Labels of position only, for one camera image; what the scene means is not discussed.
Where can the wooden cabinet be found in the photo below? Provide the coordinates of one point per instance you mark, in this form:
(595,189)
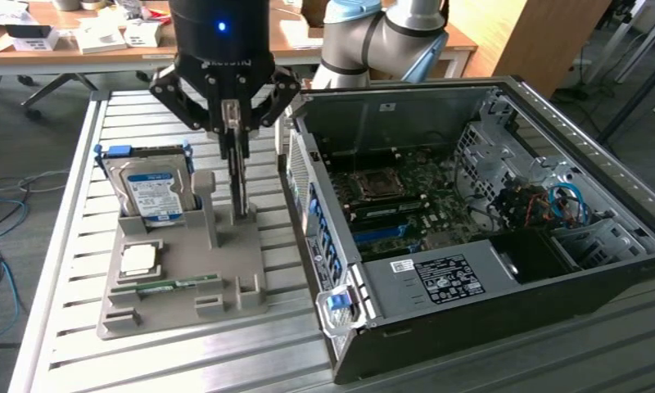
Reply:
(530,37)

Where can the silver CPU chip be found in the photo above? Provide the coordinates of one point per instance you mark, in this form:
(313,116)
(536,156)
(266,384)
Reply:
(139,260)

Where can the black RAM slot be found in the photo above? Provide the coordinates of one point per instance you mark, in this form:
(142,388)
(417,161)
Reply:
(390,210)

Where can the graphics card with metal bracket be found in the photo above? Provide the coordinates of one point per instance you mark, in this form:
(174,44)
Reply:
(238,184)

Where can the grey power supply unit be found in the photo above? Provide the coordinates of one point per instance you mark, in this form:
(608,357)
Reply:
(398,286)

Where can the blue case latch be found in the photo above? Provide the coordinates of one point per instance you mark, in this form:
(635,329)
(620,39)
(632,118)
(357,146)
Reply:
(338,301)

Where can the green RAM stick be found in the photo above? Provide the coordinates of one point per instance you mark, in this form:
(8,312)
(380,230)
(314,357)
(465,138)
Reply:
(163,284)

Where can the black open PC case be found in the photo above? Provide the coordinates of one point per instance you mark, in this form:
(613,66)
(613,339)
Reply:
(470,327)

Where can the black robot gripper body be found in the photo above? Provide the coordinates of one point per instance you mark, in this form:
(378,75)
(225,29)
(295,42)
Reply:
(221,45)

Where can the wooden desk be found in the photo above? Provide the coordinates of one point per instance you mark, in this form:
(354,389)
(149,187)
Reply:
(43,57)

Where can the white box with black lid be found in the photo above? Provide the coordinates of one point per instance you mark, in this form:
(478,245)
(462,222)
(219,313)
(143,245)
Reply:
(32,39)

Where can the small white labelled box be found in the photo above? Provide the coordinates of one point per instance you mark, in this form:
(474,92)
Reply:
(142,34)

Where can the green motherboard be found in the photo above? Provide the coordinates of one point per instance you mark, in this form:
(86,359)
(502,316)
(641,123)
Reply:
(442,204)

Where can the grey parts rack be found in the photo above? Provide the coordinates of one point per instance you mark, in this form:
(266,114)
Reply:
(197,266)

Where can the CPU socket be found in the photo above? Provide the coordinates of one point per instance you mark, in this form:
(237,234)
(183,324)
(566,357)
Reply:
(380,184)

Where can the large white box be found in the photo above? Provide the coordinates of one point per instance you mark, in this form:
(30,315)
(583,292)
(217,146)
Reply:
(101,37)

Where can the silver disk bay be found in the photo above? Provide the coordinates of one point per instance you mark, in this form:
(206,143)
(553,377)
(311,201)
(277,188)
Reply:
(601,241)

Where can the hard disk in blue caddy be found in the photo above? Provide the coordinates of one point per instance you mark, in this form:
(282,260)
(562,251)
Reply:
(153,192)

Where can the blue expansion slot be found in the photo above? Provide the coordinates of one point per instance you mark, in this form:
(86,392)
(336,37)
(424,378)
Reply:
(380,234)

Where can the white paper stack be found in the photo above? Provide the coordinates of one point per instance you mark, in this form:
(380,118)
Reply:
(301,34)

